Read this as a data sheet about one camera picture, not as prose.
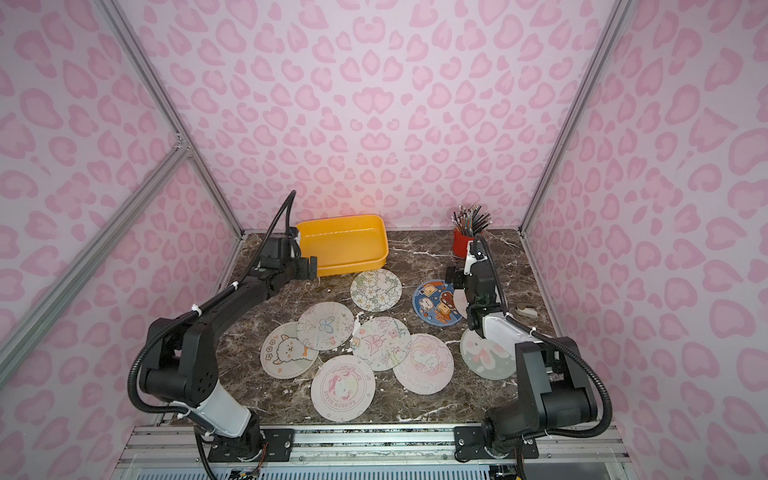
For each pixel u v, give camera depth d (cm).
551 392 43
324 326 94
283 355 89
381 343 90
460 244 107
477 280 69
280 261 71
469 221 102
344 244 120
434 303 98
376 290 103
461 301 100
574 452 72
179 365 46
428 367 86
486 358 88
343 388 82
